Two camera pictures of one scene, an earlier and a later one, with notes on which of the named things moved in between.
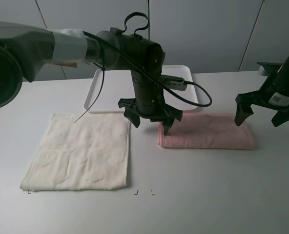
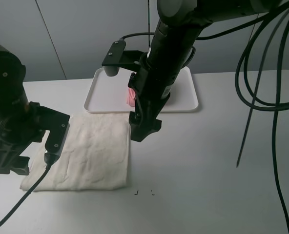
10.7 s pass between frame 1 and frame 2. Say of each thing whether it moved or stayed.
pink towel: moved
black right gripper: moved
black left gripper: moved
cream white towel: stayed
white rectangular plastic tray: stayed
